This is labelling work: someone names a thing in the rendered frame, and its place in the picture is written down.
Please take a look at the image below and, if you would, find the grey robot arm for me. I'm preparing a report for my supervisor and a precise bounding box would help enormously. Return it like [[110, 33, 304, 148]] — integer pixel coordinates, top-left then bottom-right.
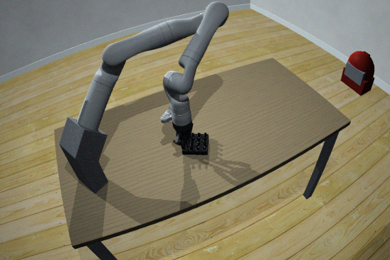
[[77, 1, 229, 131]]

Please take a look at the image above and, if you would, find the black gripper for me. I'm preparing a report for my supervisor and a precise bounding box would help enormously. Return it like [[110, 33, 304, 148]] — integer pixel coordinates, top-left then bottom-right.
[[172, 121, 193, 150]]

